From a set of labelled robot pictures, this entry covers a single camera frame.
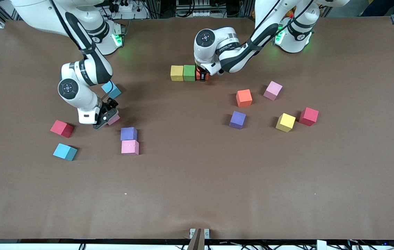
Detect green foam cube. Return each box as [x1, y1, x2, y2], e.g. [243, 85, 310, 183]
[183, 65, 196, 82]

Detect yellow foam cube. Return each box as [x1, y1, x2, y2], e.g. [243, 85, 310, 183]
[275, 113, 296, 133]
[170, 65, 184, 82]

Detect purple foam cube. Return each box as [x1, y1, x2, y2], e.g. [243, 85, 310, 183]
[120, 127, 138, 141]
[229, 111, 247, 130]

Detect teal foam cube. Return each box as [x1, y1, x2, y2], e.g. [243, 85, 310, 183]
[101, 81, 122, 100]

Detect pink foam cube with dots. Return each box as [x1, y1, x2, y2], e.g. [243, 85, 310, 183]
[121, 140, 140, 156]

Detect red foam cube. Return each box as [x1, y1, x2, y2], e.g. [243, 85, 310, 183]
[299, 107, 319, 127]
[50, 120, 74, 139]

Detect white electronics box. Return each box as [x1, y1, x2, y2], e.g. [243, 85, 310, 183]
[176, 0, 211, 18]

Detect light blue foam cube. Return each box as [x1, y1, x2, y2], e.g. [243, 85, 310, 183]
[53, 143, 78, 161]

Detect brown table cover sheet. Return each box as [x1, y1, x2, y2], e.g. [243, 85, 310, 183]
[0, 17, 394, 241]

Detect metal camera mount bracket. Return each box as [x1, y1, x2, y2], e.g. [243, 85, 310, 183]
[189, 228, 210, 250]

